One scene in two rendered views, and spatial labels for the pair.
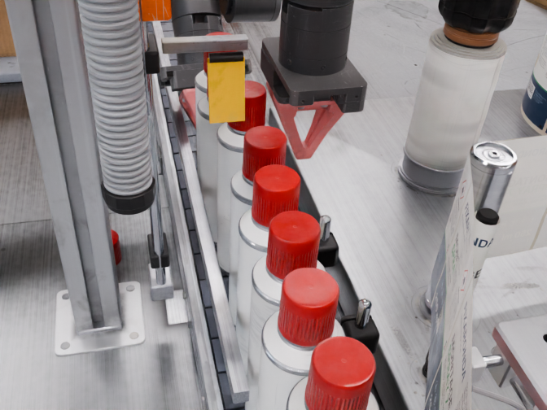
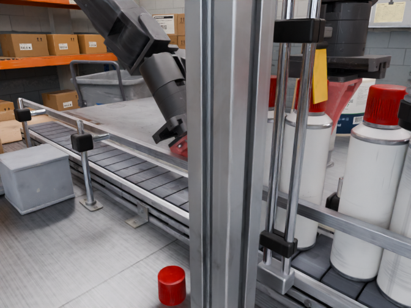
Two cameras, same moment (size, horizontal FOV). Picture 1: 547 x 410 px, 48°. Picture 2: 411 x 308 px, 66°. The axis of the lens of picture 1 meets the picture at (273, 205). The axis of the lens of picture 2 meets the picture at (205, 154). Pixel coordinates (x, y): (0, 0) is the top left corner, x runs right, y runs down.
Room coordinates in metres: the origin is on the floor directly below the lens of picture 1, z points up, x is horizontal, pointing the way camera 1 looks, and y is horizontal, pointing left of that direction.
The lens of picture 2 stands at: (0.23, 0.30, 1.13)
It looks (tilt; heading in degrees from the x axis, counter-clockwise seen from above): 20 degrees down; 330
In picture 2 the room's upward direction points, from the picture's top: straight up
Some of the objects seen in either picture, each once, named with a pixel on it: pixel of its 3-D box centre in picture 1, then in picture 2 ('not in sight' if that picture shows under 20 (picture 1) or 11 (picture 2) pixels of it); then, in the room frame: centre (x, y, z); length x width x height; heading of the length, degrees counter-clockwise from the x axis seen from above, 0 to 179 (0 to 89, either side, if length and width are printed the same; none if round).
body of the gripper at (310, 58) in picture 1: (313, 39); (339, 38); (0.49, -0.02, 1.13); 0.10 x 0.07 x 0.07; 17
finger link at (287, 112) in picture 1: (303, 107); (322, 98); (0.50, -0.02, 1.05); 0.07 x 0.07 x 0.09; 17
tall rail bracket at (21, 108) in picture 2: not in sight; (35, 129); (1.09, 0.29, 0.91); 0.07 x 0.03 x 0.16; 106
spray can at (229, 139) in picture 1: (243, 184); (303, 166); (0.47, 0.03, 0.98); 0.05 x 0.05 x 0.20
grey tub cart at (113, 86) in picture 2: not in sight; (124, 109); (3.22, -0.52, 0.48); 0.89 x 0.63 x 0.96; 136
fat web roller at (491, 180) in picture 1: (465, 238); not in sight; (0.43, -0.18, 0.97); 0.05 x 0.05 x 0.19
